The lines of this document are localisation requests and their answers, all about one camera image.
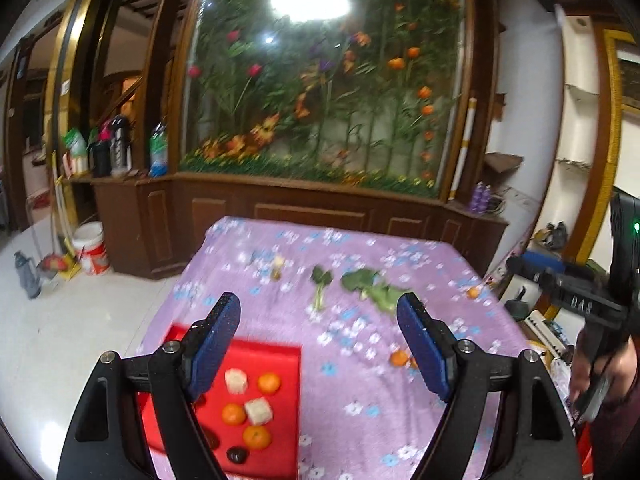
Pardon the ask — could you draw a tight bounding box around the green water bottle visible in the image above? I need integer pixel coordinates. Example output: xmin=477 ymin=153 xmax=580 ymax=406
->
xmin=150 ymin=122 xmax=168 ymax=178

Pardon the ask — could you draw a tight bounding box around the steel thermos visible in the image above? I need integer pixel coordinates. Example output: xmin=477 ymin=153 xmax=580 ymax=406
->
xmin=110 ymin=115 xmax=131 ymax=177

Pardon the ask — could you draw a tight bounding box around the beige corn cake piece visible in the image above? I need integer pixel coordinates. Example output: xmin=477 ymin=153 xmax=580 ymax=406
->
xmin=244 ymin=398 xmax=273 ymax=426

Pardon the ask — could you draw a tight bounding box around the small green vegetable stalk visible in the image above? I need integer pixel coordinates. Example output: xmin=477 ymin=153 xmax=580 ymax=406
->
xmin=310 ymin=264 xmax=333 ymax=311

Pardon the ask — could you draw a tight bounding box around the purple floral tablecloth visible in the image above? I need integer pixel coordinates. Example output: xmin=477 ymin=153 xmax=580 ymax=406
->
xmin=138 ymin=217 xmax=528 ymax=479

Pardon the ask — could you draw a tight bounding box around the broom with dustpan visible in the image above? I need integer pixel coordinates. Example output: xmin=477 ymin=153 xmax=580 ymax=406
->
xmin=42 ymin=151 xmax=80 ymax=282

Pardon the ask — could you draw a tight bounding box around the grey floor thermos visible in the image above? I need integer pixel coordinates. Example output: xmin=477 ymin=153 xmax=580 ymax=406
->
xmin=14 ymin=252 xmax=41 ymax=300

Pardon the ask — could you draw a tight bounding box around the white plastic bucket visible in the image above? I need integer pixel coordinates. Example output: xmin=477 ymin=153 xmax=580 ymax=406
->
xmin=72 ymin=221 xmax=110 ymax=275

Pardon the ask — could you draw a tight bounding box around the wooden cabinet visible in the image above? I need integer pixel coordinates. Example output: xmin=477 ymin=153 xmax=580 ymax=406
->
xmin=90 ymin=172 xmax=508 ymax=280

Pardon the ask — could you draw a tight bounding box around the flower mural glass panel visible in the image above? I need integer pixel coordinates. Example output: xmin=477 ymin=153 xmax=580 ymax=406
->
xmin=179 ymin=0 xmax=466 ymax=198

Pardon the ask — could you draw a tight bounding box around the large leafy green vegetable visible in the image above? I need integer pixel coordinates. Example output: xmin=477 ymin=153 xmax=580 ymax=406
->
xmin=341 ymin=268 xmax=408 ymax=315

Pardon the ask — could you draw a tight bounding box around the red rectangular tray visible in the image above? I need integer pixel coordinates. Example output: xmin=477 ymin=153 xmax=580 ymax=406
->
xmin=136 ymin=323 xmax=303 ymax=480

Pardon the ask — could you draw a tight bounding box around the right hand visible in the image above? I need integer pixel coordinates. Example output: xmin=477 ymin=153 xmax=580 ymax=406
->
xmin=570 ymin=330 xmax=638 ymax=402

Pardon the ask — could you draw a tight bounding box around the orange tangerine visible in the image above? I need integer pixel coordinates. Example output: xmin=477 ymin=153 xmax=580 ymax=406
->
xmin=257 ymin=372 xmax=282 ymax=394

